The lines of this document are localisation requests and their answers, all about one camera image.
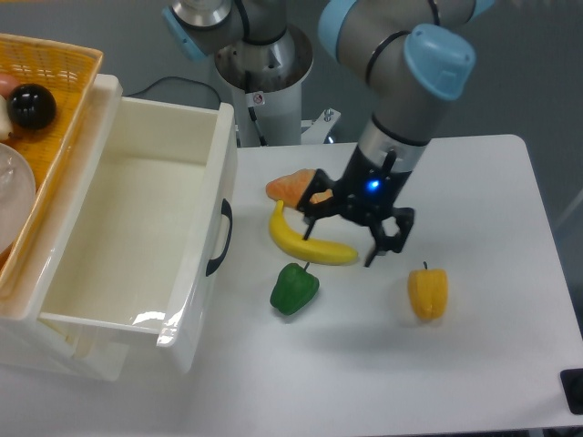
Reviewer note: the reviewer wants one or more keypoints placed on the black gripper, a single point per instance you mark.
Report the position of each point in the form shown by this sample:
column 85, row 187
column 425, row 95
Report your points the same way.
column 364, row 195

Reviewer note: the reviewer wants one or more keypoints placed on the black top drawer handle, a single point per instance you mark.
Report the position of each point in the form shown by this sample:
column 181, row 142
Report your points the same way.
column 224, row 237

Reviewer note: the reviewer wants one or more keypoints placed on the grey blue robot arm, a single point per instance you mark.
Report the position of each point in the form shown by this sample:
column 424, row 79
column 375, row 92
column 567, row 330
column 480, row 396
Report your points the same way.
column 406, row 52

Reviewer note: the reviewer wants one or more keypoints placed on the white drawer cabinet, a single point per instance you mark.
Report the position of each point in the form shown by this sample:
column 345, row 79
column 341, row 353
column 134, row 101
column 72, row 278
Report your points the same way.
column 30, row 337

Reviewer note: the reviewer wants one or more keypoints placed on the yellow banana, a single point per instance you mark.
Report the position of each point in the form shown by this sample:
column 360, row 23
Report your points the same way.
column 317, row 251

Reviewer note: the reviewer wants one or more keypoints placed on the green bell pepper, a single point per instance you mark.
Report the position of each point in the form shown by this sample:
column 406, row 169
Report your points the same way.
column 295, row 287

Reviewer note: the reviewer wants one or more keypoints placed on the orange bread slice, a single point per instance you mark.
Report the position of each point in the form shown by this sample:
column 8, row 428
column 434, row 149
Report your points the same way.
column 288, row 190

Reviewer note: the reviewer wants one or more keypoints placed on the yellow bell pepper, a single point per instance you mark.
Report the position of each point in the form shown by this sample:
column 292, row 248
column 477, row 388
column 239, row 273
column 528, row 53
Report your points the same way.
column 428, row 292

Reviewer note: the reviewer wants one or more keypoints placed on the black corner object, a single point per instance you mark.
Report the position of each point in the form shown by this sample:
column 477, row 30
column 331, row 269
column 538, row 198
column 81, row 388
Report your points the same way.
column 572, row 382

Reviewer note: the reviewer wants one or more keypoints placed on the yellow wicker basket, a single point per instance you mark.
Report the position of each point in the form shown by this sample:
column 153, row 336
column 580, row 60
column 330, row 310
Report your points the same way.
column 68, row 71

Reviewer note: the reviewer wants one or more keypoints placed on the clear glass bowl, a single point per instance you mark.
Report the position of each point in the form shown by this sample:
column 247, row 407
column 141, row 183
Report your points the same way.
column 18, row 195

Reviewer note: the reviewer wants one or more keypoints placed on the black ball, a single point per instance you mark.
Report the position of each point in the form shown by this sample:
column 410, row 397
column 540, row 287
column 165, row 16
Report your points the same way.
column 31, row 106

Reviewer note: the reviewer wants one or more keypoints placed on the pink fruit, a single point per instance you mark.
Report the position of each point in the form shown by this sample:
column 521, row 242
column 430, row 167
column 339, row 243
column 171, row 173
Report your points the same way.
column 7, row 84

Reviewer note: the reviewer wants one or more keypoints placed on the white metal mounting frame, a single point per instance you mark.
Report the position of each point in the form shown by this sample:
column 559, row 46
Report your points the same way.
column 319, row 125

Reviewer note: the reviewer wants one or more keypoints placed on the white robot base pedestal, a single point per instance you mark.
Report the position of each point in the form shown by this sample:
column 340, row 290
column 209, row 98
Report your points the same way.
column 266, row 87

